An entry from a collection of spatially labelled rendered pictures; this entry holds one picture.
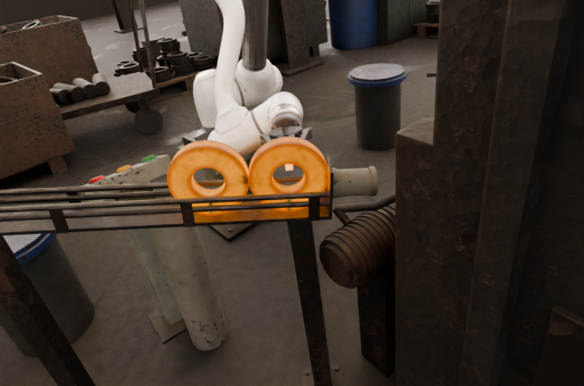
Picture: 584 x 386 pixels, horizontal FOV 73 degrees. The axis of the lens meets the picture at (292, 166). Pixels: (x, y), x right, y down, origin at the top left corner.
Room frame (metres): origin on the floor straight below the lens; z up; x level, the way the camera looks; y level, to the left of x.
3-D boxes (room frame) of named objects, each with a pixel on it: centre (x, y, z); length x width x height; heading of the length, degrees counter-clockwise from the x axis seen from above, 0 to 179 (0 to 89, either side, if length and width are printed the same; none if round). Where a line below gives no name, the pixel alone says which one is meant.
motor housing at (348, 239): (0.71, -0.15, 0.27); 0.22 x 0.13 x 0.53; 124
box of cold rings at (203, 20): (4.47, 0.17, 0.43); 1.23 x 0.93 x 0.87; 122
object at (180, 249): (0.91, 0.35, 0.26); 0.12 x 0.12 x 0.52
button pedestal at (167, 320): (1.02, 0.47, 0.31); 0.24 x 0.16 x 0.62; 124
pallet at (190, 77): (4.03, 1.01, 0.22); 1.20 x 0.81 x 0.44; 119
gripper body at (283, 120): (0.90, 0.00, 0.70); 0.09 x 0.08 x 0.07; 179
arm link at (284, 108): (0.97, 0.00, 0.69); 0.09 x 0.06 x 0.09; 89
